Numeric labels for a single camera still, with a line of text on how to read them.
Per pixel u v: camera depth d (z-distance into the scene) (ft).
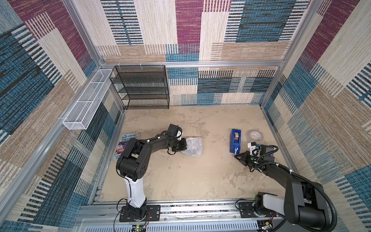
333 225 1.21
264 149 2.34
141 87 3.56
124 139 3.28
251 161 2.53
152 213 2.40
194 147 3.00
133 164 1.67
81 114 2.34
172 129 2.66
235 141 3.09
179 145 2.81
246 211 2.40
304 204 1.37
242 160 2.58
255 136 3.34
